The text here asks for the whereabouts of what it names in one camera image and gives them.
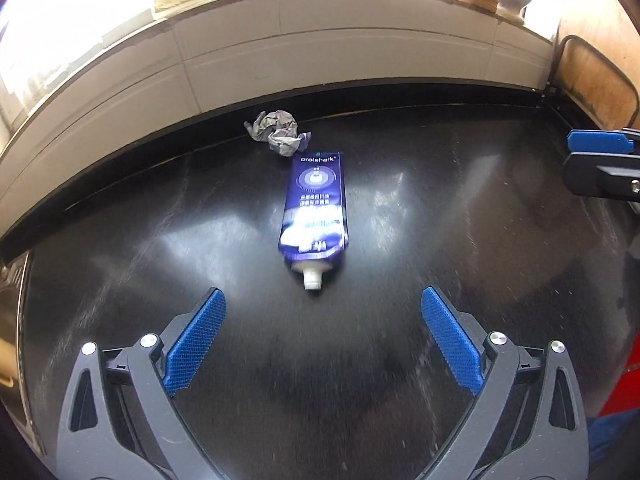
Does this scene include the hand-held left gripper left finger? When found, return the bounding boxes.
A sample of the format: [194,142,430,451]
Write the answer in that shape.
[56,287,227,480]

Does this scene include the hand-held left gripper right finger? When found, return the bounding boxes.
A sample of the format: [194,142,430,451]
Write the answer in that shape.
[421,285,590,480]

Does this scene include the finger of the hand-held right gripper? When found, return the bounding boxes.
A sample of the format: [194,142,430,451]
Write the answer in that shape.
[567,129,640,155]
[562,152,640,203]

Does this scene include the blue toothpaste tube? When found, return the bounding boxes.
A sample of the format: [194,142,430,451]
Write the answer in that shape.
[276,150,347,292]

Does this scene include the wooden cutting board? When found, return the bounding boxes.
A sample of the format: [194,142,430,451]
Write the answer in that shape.
[554,7,640,133]

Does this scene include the red container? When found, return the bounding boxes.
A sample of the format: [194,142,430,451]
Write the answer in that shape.
[597,327,640,418]

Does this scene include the stainless steel sink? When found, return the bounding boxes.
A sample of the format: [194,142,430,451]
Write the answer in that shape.
[0,250,33,441]

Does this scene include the crumpled grey paper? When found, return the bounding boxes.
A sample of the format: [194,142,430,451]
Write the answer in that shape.
[243,109,314,159]

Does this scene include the black wire rack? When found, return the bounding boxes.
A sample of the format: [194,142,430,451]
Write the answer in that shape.
[544,34,640,133]

